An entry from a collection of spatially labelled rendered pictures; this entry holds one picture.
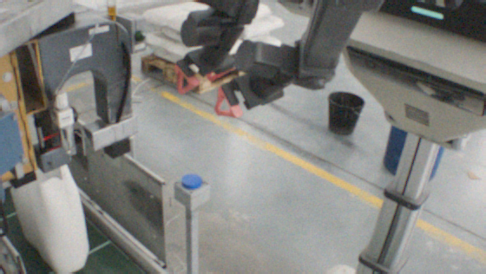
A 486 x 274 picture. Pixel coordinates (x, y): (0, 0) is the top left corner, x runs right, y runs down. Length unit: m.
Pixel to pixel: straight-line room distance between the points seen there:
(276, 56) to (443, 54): 0.30
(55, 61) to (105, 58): 0.13
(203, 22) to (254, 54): 0.16
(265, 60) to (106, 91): 0.51
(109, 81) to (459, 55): 0.78
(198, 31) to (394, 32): 0.37
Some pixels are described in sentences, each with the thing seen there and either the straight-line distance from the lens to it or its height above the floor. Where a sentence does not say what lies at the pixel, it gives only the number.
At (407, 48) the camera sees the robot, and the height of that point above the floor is 1.39.
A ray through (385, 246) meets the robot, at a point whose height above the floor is 0.77.
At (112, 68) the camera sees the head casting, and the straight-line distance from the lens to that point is 1.09.
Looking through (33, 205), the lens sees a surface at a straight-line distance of 1.50.
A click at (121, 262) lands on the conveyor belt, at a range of 1.71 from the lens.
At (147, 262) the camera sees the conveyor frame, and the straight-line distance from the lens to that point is 1.65.
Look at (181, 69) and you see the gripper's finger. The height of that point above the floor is 1.27.
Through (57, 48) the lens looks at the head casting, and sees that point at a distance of 1.00.
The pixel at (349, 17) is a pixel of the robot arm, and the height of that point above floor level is 1.50.
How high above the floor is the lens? 1.61
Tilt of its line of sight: 30 degrees down
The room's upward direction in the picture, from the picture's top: 4 degrees clockwise
